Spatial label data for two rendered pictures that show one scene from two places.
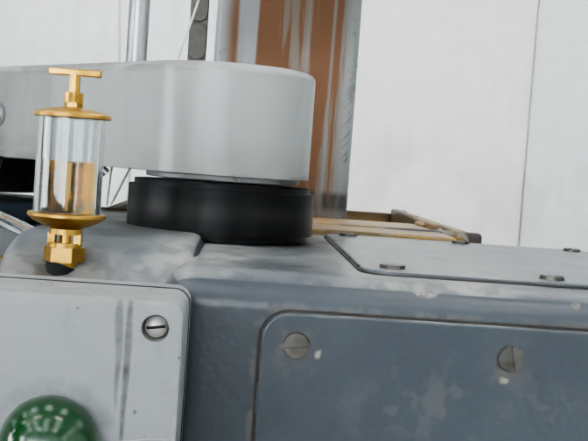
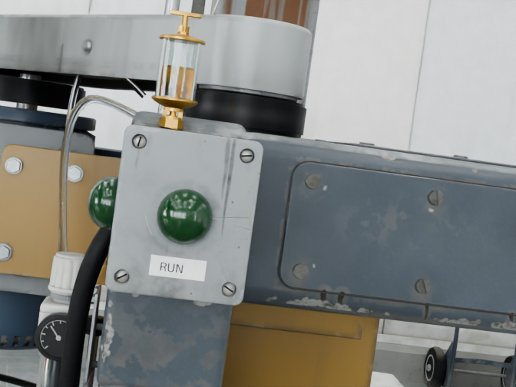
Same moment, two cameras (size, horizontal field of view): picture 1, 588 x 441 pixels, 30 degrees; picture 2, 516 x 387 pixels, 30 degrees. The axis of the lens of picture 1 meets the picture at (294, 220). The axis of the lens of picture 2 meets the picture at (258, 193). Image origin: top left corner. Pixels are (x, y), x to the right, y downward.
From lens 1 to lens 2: 0.20 m
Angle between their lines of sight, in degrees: 3
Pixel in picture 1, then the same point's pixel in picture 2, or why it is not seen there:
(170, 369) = (253, 180)
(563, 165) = (441, 146)
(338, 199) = not seen: hidden behind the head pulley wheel
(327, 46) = (295, 21)
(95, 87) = (167, 30)
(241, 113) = (268, 51)
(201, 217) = (239, 114)
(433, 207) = not seen: hidden behind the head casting
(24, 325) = (175, 149)
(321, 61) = not seen: hidden behind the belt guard
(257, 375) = (289, 198)
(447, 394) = (398, 216)
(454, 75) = (355, 64)
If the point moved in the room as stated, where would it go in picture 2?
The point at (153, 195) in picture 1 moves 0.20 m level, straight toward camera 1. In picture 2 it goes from (208, 100) to (259, 92)
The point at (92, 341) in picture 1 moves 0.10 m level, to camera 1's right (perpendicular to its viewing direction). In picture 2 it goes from (211, 160) to (395, 185)
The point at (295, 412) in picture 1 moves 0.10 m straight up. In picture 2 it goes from (309, 221) to (332, 54)
